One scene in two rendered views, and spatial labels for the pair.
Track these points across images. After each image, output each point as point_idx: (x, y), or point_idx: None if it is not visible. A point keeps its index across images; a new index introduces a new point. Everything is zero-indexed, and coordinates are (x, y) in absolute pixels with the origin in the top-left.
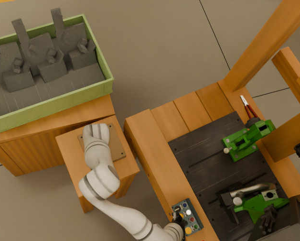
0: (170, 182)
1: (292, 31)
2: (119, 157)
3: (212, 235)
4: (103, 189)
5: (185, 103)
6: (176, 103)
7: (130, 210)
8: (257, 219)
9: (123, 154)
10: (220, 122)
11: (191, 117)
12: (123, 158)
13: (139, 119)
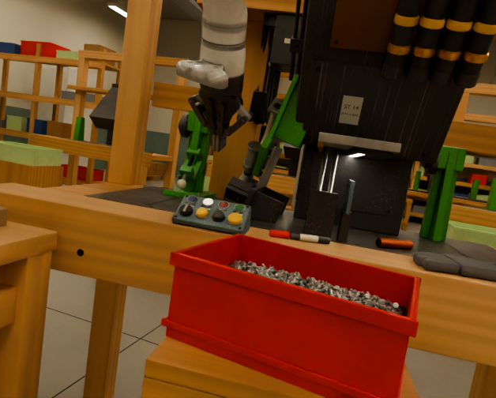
0: (137, 212)
1: (155, 38)
2: None
3: None
4: None
5: (73, 188)
6: (59, 188)
7: None
8: (296, 109)
9: (0, 208)
10: (143, 189)
11: (97, 193)
12: (1, 224)
13: (1, 185)
